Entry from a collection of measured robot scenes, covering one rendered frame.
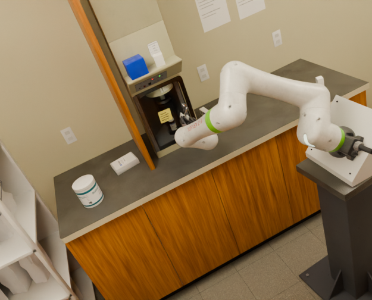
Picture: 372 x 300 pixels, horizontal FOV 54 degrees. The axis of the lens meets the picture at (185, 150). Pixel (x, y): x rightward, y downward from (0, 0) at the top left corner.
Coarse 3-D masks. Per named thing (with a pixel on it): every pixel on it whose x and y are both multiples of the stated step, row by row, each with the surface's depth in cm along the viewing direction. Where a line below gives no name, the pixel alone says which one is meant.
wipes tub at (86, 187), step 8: (88, 176) 213; (80, 184) 208; (88, 184) 206; (96, 184) 212; (80, 192) 206; (88, 192) 207; (96, 192) 211; (80, 200) 211; (88, 200) 209; (96, 200) 211
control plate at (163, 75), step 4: (164, 72) 201; (156, 76) 200; (160, 76) 203; (164, 76) 205; (148, 80) 200; (152, 80) 203; (156, 80) 205; (160, 80) 208; (140, 84) 200; (144, 84) 202; (152, 84) 207; (136, 88) 202; (140, 88) 204
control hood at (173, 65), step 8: (176, 56) 204; (168, 64) 197; (176, 64) 200; (152, 72) 196; (160, 72) 198; (168, 72) 203; (176, 72) 208; (128, 80) 197; (136, 80) 194; (144, 80) 198; (128, 88) 205; (144, 88) 207
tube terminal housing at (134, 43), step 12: (156, 24) 197; (132, 36) 195; (144, 36) 198; (156, 36) 200; (108, 48) 203; (120, 48) 196; (132, 48) 198; (144, 48) 200; (168, 48) 205; (120, 60) 198; (144, 60) 203; (120, 72) 203; (180, 72) 214; (156, 84) 211; (132, 96) 210
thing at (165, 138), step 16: (176, 80) 214; (144, 96) 211; (160, 96) 214; (176, 96) 218; (144, 112) 215; (176, 112) 222; (192, 112) 226; (160, 128) 223; (176, 128) 227; (160, 144) 228
